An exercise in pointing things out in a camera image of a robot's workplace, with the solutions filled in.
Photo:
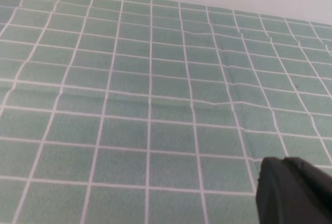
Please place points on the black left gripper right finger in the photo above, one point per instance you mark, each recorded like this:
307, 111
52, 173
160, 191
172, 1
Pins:
316, 195

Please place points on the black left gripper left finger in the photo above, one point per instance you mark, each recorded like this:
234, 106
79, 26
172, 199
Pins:
275, 195

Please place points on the green white-grid tablecloth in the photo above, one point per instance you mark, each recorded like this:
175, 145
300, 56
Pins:
129, 104

